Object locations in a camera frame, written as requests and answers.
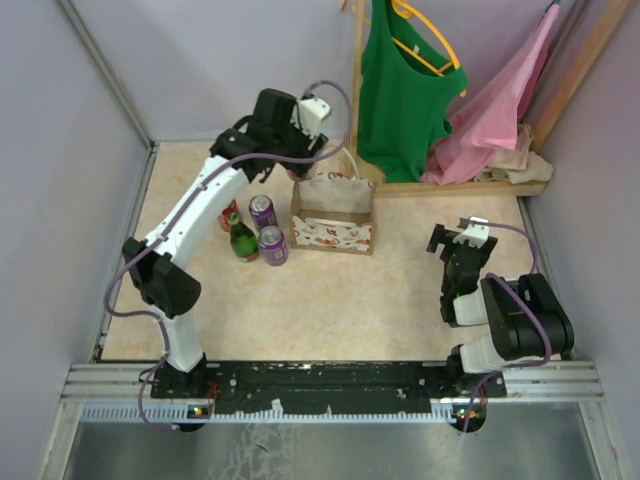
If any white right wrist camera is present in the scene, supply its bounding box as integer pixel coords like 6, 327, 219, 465
453, 216, 490, 248

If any green tank top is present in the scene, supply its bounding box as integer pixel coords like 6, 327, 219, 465
357, 1, 468, 183

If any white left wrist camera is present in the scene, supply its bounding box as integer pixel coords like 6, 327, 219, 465
291, 95, 331, 138

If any patterned canvas tote bag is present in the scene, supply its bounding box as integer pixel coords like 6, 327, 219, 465
289, 148, 377, 256

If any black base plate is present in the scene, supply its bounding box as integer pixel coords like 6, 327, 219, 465
149, 359, 508, 416

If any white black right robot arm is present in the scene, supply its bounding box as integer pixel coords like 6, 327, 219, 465
426, 217, 575, 395

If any beige cloth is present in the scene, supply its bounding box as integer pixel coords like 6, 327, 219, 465
473, 124, 554, 184

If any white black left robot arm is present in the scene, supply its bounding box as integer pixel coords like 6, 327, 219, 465
122, 89, 331, 398

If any wooden clothes rack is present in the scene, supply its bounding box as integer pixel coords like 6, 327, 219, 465
344, 1, 637, 198

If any purple can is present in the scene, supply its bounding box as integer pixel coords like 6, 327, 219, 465
258, 225, 288, 266
249, 194, 278, 232

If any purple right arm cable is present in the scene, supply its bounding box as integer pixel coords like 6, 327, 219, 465
459, 222, 553, 434

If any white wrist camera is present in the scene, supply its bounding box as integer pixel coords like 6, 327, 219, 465
453, 216, 490, 248
291, 95, 331, 138

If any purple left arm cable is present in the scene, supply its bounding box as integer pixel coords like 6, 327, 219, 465
102, 79, 354, 434

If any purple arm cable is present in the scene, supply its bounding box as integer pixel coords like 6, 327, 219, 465
102, 79, 354, 434
459, 222, 553, 434

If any green glass bottle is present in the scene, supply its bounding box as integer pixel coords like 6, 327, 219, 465
229, 215, 259, 262

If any pink shirt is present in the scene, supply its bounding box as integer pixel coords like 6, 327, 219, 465
421, 1, 560, 185

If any aluminium rail frame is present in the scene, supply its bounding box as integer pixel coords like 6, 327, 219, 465
38, 0, 621, 480

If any red can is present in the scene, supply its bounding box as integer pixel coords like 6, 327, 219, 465
218, 199, 241, 232

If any yellow clothes hanger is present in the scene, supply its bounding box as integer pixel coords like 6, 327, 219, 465
341, 0, 468, 98

